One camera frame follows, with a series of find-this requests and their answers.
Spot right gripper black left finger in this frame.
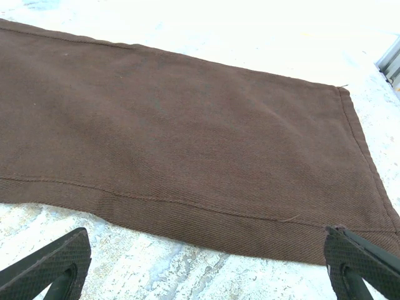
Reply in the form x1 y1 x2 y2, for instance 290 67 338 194
0 227 92 300

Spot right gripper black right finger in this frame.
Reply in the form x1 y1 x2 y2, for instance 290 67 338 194
323 224 400 300

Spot brown long pants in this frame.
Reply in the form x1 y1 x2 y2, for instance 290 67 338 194
0 17 400 266

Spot aluminium side frame rail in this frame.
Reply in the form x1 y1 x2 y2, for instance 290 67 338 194
374 34 400 101

